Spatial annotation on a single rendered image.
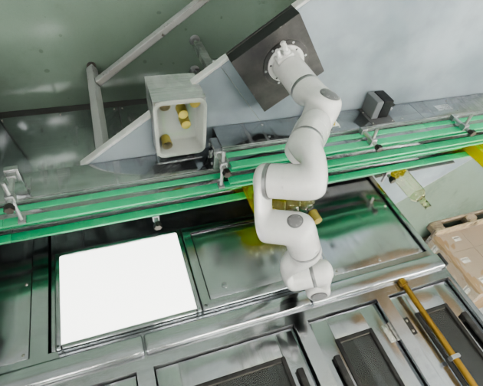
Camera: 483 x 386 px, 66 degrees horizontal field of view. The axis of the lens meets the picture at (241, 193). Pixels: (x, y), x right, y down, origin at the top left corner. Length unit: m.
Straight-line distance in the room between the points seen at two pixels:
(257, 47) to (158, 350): 0.96
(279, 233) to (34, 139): 1.36
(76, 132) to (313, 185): 1.36
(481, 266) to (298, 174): 4.37
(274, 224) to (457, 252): 4.28
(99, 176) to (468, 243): 4.55
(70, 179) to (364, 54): 1.14
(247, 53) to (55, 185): 0.76
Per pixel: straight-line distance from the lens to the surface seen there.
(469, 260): 5.06
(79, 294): 1.32
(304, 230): 0.86
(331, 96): 1.06
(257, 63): 1.26
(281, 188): 0.84
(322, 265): 1.09
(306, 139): 0.86
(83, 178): 1.38
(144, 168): 1.38
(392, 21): 1.54
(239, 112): 1.41
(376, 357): 1.36
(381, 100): 1.62
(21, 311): 1.40
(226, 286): 1.29
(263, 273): 1.33
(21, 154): 1.89
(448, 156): 1.96
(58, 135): 1.94
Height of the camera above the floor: 1.83
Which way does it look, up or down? 39 degrees down
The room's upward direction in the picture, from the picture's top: 156 degrees clockwise
